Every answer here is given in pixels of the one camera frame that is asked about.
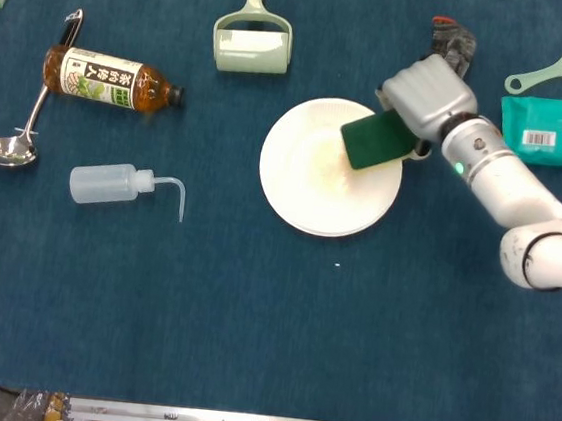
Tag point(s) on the teal wet wipes pack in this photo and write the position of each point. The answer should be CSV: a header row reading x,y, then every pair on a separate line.
x,y
556,131

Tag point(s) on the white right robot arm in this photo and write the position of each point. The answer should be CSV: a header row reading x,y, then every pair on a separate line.
x,y
509,194

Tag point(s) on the translucent plastic squeeze wash bottle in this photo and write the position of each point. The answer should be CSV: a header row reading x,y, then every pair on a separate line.
x,y
105,183

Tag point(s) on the amber tea bottle green label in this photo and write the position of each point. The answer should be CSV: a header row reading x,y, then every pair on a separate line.
x,y
98,80

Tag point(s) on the pale green white brush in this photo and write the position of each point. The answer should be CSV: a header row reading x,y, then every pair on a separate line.
x,y
557,70

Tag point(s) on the grey crumpled cloth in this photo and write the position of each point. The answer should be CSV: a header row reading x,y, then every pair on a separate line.
x,y
455,38

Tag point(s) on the green yellow sponge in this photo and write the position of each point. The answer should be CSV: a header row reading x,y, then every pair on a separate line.
x,y
376,140

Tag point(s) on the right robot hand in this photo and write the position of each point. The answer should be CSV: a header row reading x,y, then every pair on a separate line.
x,y
431,98

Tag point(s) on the crinkled clear plastic bag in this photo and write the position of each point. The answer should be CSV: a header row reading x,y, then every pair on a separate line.
x,y
39,409

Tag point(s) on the white round plate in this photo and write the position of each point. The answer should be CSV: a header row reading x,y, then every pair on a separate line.
x,y
313,189

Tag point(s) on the pale green lint roller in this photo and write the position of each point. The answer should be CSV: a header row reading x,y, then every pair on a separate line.
x,y
252,41

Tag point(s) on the stainless steel ladle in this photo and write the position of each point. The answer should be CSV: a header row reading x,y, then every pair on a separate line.
x,y
11,149

